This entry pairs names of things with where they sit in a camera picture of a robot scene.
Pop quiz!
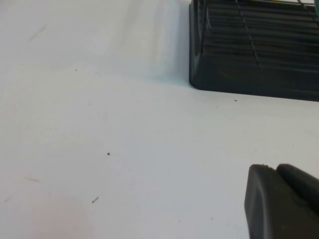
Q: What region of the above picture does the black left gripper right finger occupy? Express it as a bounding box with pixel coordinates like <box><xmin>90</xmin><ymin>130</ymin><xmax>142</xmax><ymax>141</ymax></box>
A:
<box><xmin>276</xmin><ymin>163</ymin><xmax>319</xmax><ymax>212</ymax></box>

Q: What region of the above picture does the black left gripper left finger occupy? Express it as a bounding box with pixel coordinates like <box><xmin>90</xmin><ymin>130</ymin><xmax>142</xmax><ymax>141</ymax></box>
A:
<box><xmin>244</xmin><ymin>163</ymin><xmax>319</xmax><ymax>239</ymax></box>

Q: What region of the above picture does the black plastic drip tray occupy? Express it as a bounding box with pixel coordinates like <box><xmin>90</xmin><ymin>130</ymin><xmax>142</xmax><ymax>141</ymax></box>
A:
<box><xmin>188</xmin><ymin>0</ymin><xmax>319</xmax><ymax>102</ymax></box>

